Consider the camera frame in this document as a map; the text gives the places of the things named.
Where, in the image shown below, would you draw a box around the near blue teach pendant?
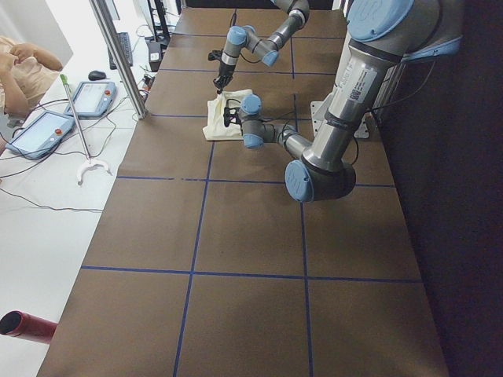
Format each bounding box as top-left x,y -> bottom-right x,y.
6,111 -> 75,160

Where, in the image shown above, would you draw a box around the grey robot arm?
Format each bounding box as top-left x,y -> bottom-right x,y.
237,1 -> 464,203
208,0 -> 310,94

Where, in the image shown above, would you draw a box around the black keyboard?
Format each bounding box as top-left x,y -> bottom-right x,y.
108,31 -> 134,70

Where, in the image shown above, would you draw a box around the grey aluminium frame post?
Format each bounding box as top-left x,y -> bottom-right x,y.
89,0 -> 147,119

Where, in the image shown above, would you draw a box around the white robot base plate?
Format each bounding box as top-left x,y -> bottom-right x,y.
309,100 -> 373,139

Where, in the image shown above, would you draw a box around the far blue teach pendant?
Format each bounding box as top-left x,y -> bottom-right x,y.
68,81 -> 117,119

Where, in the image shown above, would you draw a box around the cream long-sleeve cat shirt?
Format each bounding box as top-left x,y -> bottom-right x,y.
203,89 -> 253,141

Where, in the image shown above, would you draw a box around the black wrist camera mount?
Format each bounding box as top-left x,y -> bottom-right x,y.
223,99 -> 242,128
207,50 -> 222,61

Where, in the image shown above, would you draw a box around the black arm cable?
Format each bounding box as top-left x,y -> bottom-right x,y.
266,93 -> 299,137

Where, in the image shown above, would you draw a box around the blue teach pendant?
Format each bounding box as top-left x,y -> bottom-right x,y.
68,81 -> 117,119
6,111 -> 75,160

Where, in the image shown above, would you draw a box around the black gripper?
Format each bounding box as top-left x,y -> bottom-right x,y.
214,61 -> 236,94

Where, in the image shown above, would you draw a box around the person in beige shirt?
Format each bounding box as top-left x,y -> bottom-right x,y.
1,36 -> 63,119

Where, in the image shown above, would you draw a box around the black computer mouse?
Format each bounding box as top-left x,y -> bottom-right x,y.
88,70 -> 107,81

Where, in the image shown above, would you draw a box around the white reacher grabber tool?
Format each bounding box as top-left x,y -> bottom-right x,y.
59,73 -> 113,187

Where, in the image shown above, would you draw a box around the black cables on table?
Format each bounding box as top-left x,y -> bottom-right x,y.
0,97 -> 130,215

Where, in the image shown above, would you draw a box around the red cylinder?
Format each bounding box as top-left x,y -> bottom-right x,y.
1,310 -> 58,344

